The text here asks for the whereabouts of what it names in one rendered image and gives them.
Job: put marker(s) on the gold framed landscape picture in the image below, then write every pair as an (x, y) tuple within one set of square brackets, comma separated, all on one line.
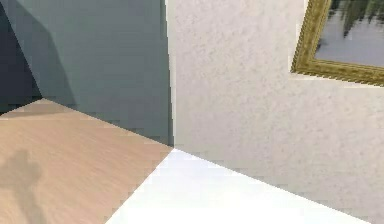
[(350, 36)]

